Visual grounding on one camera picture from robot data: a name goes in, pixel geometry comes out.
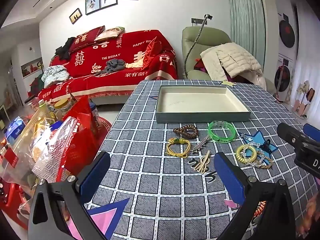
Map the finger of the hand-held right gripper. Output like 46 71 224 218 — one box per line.
277 123 316 153
303 123 320 142

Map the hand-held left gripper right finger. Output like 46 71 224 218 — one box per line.
213 152 297 240

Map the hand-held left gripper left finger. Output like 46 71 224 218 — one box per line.
28 151 112 240

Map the beige hair tie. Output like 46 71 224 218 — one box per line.
192 150 211 173

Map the clear bead bracelet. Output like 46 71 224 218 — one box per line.
246 141 270 167

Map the silver metal hair clip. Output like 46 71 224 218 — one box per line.
190 134 211 154

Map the brown bead bracelet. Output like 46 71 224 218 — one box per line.
174 124 199 140

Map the yellow cord bracelet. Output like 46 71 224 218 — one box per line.
166 137 190 158

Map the shallow grey cardboard box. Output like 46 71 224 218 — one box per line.
155 85 251 124

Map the cardboard figure decoration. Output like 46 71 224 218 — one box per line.
292 80 316 119

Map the green plastic bangle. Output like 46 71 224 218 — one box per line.
208 120 237 144

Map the red patterned rug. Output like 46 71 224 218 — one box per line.
98 116 113 136

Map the blue lid jar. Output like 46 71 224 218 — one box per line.
90 102 100 130

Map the grey checked tablecloth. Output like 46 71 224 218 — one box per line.
82 79 320 240

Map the clear plastic zip bag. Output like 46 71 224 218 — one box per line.
0 111 78 183

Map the yellow lid jar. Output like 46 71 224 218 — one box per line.
54 99 70 120

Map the white sofa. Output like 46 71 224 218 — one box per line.
89 89 137 106

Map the blue box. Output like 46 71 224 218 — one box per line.
5 119 27 145

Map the white puffer jacket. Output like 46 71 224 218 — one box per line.
200 42 262 79

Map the light patterned cloth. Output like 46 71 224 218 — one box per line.
41 65 70 88

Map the grey clothing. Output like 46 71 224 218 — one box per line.
104 58 127 73

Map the red clothing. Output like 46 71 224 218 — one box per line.
194 58 208 73

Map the red covered sofa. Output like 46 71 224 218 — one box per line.
37 29 178 100

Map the green armchair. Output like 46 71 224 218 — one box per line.
182 26 274 90

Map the pale green curtain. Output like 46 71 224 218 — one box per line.
225 0 265 58

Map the flexible floor stand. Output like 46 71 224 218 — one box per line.
184 14 213 79

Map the black clothing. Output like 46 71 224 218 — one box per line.
55 37 75 60

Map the red satin pillow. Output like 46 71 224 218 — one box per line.
141 37 162 70

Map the dark red printed pillow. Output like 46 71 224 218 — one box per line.
69 26 105 54

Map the cream printed pillow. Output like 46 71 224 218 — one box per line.
94 26 125 42

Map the yellow spiral hair tie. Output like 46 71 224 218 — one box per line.
235 144 257 165

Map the tan braided hair tie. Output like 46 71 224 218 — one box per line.
257 152 274 169

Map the red and black wall poster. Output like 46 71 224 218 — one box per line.
274 55 293 93

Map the round black wall poster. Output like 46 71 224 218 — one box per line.
277 12 297 49

